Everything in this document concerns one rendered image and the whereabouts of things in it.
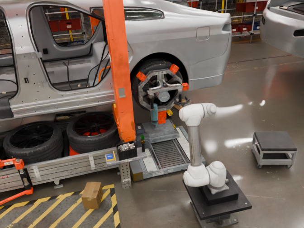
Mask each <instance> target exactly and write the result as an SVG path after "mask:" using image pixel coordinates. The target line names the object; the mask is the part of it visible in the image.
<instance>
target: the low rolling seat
mask: <svg viewBox="0 0 304 228"><path fill-rule="evenodd" d="M255 142H256V143H255ZM251 152H252V153H253V154H255V157H256V160H257V162H258V164H257V166H256V168H257V169H261V168H262V165H286V166H285V167H286V168H287V169H288V168H291V166H292V165H293V164H294V161H295V157H296V154H297V147H296V146H295V144H294V142H293V141H292V139H291V137H290V136H289V134H288V133H287V132H286V131H279V132H254V134H253V140H252V149H251ZM291 153H292V155H291Z"/></svg>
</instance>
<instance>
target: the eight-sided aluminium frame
mask: <svg viewBox="0 0 304 228"><path fill-rule="evenodd" d="M167 73H168V74H170V75H171V76H172V77H176V78H177V79H178V80H179V81H180V83H182V80H181V78H180V77H178V76H177V75H176V74H174V73H172V72H171V70H170V69H168V68H165V69H159V70H153V71H149V72H148V73H147V75H146V79H145V80H144V82H142V81H141V82H140V83H139V84H138V98H139V103H140V104H141V105H143V106H144V107H145V108H147V109H148V110H150V105H149V104H147V103H146V102H144V101H143V91H142V88H143V86H144V85H145V84H146V83H147V82H148V80H149V79H150V78H151V77H152V76H154V75H160V74H167ZM174 98H175V99H176V100H177V101H178V100H179V94H178V93H177V95H176V96H175V97H174ZM174 98H173V99H172V100H171V102H170V103H169V104H168V105H164V106H159V107H157V109H158V112H159V111H165V110H170V109H171V108H172V107H173V106H174V105H175V104H174Z"/></svg>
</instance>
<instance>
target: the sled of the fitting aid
mask: <svg viewBox="0 0 304 228"><path fill-rule="evenodd" d="M170 122H171V124H172V125H173V127H174V128H175V132H173V133H167V134H162V135H157V136H153V137H150V140H151V143H157V142H162V141H166V140H171V139H175V138H180V133H179V132H178V130H177V129H176V127H175V125H174V124H173V122H172V121H171V120H170Z"/></svg>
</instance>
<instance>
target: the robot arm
mask: <svg viewBox="0 0 304 228"><path fill-rule="evenodd" d="M185 99H186V100H187V101H186V102H178V101H177V100H176V99H175V98H174V104H176V105H178V106H179V107H180V106H182V107H183V108H181V109H180V111H179V117H180V119H181V120H182V121H185V124H186V125H187V128H188V139H189V148H190V164H189V165H188V169H187V171H185V173H184V175H183V179H184V182H185V184H186V185H188V186H190V187H199V186H204V185H207V187H208V188H209V190H210V191H211V194H213V195H214V194H215V193H218V192H221V191H224V190H229V187H228V186H226V184H225V183H227V182H229V180H228V179H226V168H225V166H224V165H223V163H221V162H219V161H214V162H212V163H211V164H210V165H209V166H207V167H205V166H204V164H203V163H202V160H201V147H200V129H199V124H200V121H201V119H202V118H206V117H209V116H212V115H214V114H215V113H216V112H217V108H216V106H215V105H214V104H212V103H201V104H190V99H188V98H187V97H186V96H185ZM188 102H189V103H188Z"/></svg>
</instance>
